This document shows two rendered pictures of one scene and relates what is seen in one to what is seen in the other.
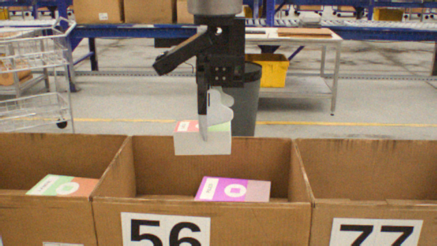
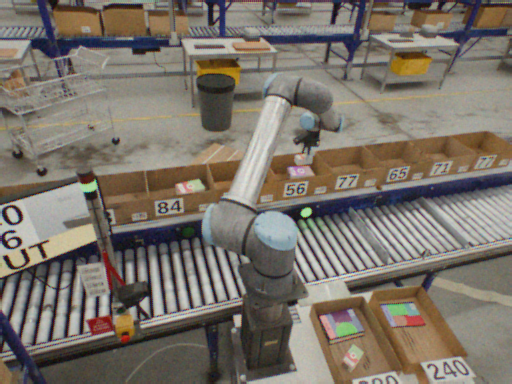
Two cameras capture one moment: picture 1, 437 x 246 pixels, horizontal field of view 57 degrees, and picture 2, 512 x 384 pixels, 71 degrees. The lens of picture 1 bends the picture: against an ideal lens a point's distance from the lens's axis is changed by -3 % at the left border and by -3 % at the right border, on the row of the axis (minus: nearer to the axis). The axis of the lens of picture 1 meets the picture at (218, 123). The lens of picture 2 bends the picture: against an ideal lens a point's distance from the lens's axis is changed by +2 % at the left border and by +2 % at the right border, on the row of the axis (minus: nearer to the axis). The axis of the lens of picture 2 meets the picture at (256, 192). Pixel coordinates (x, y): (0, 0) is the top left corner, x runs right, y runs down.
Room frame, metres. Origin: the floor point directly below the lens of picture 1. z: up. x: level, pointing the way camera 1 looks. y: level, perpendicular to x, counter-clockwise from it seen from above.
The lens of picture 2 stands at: (-0.99, 1.05, 2.35)
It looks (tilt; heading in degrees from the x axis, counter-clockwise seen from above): 38 degrees down; 337
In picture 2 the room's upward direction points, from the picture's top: 4 degrees clockwise
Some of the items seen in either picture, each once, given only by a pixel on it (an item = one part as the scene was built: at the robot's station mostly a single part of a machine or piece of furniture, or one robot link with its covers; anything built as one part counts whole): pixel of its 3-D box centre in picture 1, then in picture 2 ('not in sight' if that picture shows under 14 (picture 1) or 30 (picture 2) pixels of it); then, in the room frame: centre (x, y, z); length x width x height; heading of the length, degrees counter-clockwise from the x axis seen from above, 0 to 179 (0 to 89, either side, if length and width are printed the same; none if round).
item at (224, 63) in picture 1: (219, 51); (311, 137); (0.70, 0.00, 1.29); 0.09 x 0.08 x 0.12; 87
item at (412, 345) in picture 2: not in sight; (413, 326); (-0.36, -0.11, 0.80); 0.38 x 0.28 x 0.10; 170
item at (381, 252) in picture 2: not in sight; (366, 233); (0.29, -0.29, 0.76); 0.46 x 0.01 x 0.09; 177
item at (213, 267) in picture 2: not in sight; (213, 267); (0.34, 0.72, 0.72); 0.52 x 0.05 x 0.05; 177
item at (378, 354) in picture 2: not in sight; (351, 339); (-0.33, 0.23, 0.80); 0.38 x 0.28 x 0.10; 172
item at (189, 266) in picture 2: not in sight; (190, 272); (0.35, 0.85, 0.72); 0.52 x 0.05 x 0.05; 177
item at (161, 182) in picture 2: not in sight; (180, 190); (0.80, 0.81, 0.96); 0.39 x 0.29 x 0.17; 87
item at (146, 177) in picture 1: (206, 199); (296, 175); (0.76, 0.02, 0.96); 0.39 x 0.29 x 0.17; 87
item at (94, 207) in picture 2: not in sight; (114, 279); (0.09, 1.20, 1.11); 0.12 x 0.05 x 0.88; 87
